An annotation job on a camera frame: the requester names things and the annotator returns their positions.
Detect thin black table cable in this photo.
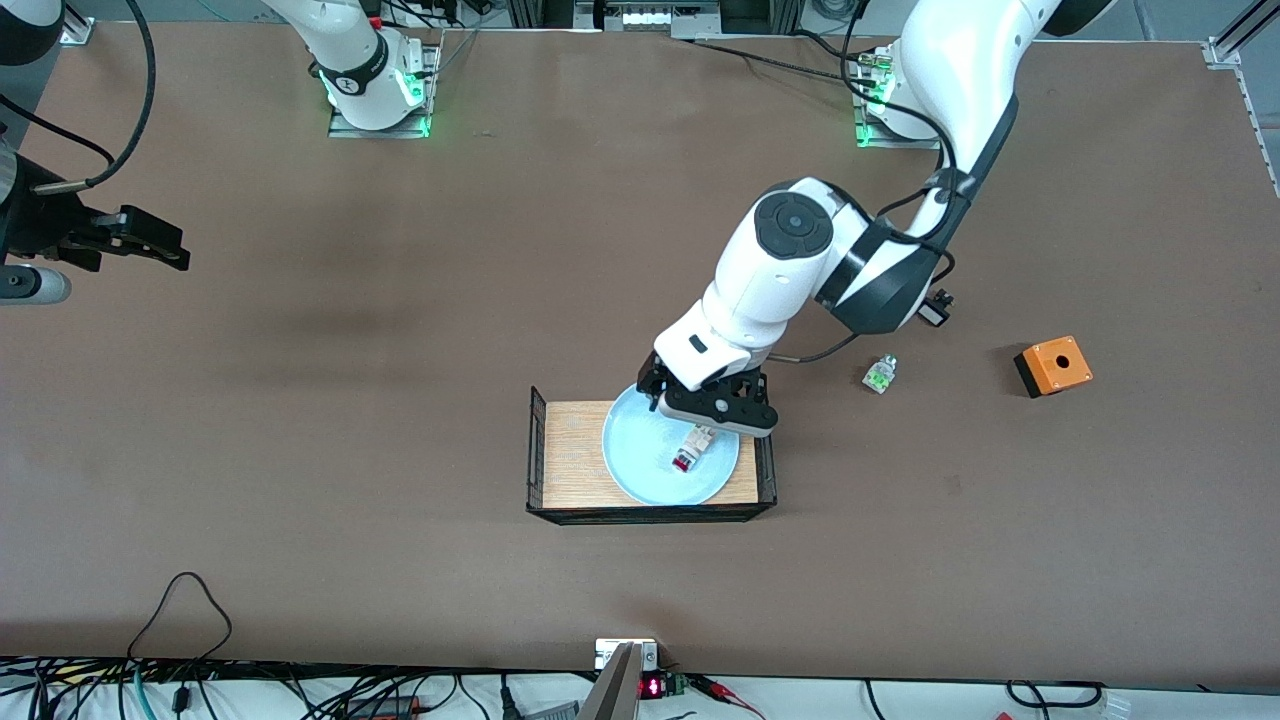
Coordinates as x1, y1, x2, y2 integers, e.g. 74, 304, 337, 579
690, 30, 881, 89

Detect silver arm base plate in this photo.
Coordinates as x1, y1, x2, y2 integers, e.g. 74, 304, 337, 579
850, 48, 946, 151
328, 38, 442, 140

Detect red clip lead wires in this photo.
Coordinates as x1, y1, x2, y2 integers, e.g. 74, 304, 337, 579
688, 674, 769, 720

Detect aluminium frame rail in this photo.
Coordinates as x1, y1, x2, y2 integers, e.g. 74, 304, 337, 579
1203, 0, 1280, 196

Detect wooden tray black wire sides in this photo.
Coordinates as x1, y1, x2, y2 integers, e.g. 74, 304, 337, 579
526, 380, 779, 526

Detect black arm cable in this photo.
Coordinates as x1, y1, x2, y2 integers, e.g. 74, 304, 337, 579
0, 0, 159, 196
768, 0, 976, 364

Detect black adapter box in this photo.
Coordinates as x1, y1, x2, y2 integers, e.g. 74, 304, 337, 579
345, 694, 423, 720

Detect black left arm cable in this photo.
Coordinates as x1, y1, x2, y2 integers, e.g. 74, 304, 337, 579
768, 0, 976, 364

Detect light blue plate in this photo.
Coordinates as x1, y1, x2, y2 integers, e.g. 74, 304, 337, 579
602, 383, 741, 507

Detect silver camera bracket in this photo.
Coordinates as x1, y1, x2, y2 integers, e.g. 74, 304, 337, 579
595, 638, 659, 671

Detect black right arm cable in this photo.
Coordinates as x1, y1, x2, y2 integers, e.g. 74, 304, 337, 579
0, 0, 159, 196

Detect red push button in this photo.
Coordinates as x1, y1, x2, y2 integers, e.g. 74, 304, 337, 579
671, 425, 717, 475

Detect grey mount bar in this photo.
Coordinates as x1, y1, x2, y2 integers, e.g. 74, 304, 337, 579
577, 642, 642, 720

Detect orange button box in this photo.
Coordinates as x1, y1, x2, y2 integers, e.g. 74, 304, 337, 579
1013, 336, 1094, 399

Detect aluminium frame with light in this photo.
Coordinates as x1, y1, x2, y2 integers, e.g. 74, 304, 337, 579
505, 0, 803, 41

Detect black coiled cable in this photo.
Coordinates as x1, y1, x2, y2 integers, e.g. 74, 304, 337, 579
1004, 680, 1107, 713

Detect black looped cable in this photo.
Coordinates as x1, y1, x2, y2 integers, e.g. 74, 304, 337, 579
127, 571, 234, 669

